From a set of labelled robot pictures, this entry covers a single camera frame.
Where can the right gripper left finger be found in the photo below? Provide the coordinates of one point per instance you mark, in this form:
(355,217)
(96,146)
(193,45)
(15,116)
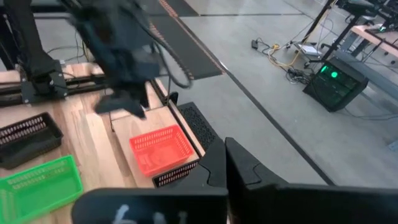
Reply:
(155,207)

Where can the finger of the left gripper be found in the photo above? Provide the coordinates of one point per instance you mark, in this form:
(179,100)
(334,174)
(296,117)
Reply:
(110,105)
(136,105)

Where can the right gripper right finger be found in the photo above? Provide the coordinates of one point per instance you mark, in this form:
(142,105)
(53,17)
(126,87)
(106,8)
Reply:
(311,207)

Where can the black plastic slotted basket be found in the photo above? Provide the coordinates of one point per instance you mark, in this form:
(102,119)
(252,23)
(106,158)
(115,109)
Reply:
(174,175)
(34,149)

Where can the red-orange plastic slotted basket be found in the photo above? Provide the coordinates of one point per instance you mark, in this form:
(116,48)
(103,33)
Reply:
(161,152)

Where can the green plastic slotted basket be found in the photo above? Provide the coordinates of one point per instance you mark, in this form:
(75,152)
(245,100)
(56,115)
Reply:
(40,193)

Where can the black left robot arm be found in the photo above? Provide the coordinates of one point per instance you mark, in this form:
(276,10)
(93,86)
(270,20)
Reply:
(28,46)

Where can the black curved table clamp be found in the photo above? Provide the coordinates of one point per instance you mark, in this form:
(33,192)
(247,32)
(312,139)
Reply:
(174,95)

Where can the black perforated metal panel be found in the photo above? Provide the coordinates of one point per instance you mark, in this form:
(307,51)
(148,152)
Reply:
(199,124)

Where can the black mat with hazard stripes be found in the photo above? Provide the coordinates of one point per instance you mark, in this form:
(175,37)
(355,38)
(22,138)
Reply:
(186,46)

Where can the black computer tower green lights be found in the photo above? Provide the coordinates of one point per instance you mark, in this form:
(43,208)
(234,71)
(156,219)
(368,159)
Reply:
(335,90)

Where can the white power box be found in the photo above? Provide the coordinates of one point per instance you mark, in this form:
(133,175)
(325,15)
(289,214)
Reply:
(308,49)

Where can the wooden desk with black legs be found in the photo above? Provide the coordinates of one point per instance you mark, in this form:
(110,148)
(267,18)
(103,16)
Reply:
(370,36)

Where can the wooden shelf with black frame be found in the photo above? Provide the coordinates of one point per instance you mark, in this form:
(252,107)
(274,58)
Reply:
(130,124)

